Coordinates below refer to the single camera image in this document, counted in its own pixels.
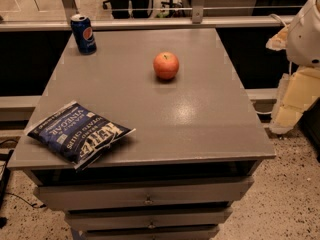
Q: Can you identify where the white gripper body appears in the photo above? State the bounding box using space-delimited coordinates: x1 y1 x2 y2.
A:
286 0 320 67

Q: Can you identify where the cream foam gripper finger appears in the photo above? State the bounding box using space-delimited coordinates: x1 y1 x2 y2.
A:
266 26 288 51
269 66 320 134

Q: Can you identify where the red apple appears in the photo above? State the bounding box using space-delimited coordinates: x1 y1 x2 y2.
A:
153 52 179 80

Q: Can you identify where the blue potato chip bag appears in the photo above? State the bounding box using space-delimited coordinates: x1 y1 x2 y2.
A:
25 101 134 172

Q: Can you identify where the top grey drawer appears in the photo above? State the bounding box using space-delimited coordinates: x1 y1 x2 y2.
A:
34 177 254 211

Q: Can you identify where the grey drawer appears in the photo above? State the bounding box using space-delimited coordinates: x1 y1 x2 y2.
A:
34 177 254 211
84 225 219 240
65 206 232 231

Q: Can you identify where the black office chair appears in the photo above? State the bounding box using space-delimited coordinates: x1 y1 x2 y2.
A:
109 0 150 19

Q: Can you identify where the grey drawer cabinet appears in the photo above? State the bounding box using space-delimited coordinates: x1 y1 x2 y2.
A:
7 28 277 240

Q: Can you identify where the bottom grey drawer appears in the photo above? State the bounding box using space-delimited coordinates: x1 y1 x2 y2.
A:
84 225 219 240

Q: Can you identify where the blue pepsi soda can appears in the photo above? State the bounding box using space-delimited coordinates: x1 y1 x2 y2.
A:
71 14 97 55

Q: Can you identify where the metal window railing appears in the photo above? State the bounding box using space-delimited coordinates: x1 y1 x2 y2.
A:
0 0 306 32

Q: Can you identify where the middle grey drawer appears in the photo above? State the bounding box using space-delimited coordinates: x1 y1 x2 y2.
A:
65 206 232 231

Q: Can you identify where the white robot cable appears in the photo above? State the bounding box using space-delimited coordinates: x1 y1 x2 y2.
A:
269 13 288 28

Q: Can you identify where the black floor cable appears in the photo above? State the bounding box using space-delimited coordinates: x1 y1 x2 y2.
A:
0 138 48 230

